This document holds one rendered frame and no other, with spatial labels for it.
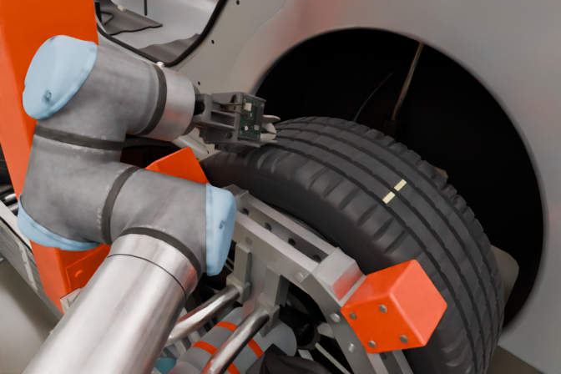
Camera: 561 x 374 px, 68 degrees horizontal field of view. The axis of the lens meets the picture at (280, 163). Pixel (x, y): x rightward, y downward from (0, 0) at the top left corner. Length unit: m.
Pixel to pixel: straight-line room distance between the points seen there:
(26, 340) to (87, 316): 1.57
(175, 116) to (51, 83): 0.14
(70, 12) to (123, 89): 0.37
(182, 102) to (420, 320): 0.37
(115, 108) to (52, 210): 0.12
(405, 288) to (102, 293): 0.32
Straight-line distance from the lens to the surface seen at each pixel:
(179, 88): 0.52
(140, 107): 0.49
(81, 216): 0.47
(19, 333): 1.96
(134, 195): 0.44
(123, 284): 0.37
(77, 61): 0.46
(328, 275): 0.54
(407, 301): 0.51
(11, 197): 2.15
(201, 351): 0.71
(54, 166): 0.48
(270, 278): 0.59
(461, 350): 0.65
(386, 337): 0.53
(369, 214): 0.58
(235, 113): 0.57
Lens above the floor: 1.52
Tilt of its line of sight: 33 degrees down
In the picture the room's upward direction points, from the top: 8 degrees clockwise
